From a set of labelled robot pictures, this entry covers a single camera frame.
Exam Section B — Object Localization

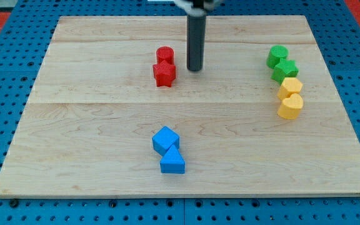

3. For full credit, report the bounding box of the yellow hexagon block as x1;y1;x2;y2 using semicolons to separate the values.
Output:
277;77;303;100

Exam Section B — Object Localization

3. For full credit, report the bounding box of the green cylinder block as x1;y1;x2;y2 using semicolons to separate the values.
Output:
266;45;289;69

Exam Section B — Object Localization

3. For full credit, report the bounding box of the blue cube block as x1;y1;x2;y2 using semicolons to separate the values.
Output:
152;126;180;156

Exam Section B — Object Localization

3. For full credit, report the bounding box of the light wooden board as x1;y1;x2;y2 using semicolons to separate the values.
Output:
0;16;360;199

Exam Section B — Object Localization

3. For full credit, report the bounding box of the green star block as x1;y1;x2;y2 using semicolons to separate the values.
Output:
271;59;299;84

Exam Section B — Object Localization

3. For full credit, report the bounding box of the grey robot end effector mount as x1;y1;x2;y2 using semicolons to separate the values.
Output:
174;0;224;16

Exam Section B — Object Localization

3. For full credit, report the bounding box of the blue triangle block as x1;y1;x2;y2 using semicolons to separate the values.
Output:
160;145;186;174

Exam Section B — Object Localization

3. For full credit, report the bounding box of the red cylinder block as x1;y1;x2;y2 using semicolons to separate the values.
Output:
156;46;174;64

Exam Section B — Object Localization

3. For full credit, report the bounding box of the yellow heart block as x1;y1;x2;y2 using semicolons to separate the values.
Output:
277;93;304;120

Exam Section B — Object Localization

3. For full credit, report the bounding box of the red star block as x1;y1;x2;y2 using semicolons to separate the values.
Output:
152;61;176;88

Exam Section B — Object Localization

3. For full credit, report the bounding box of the dark grey cylindrical pointer rod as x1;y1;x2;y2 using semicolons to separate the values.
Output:
187;15;206;72

